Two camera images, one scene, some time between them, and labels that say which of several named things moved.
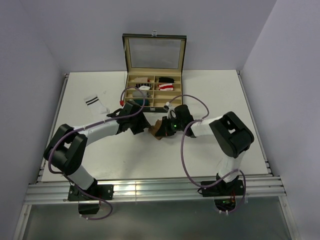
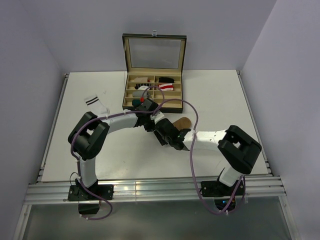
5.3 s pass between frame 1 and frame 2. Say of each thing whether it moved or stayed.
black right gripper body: moved
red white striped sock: stayed
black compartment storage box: stayed
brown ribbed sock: moved
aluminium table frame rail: stayed
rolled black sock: stayed
